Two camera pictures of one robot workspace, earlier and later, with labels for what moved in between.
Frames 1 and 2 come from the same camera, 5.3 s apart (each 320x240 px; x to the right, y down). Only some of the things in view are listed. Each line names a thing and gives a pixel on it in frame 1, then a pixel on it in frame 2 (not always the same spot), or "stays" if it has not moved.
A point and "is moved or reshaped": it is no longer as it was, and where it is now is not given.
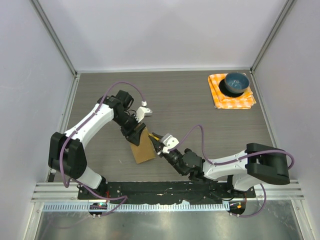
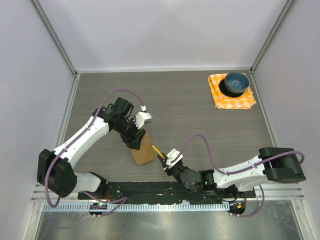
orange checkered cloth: x=244 y=101 stays
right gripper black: x=158 y=146 -> x=166 y=168
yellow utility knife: x=152 y=135 is moved or reshaped
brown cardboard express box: x=145 y=151 stays
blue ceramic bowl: x=236 y=82 stays
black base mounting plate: x=147 y=191 stays
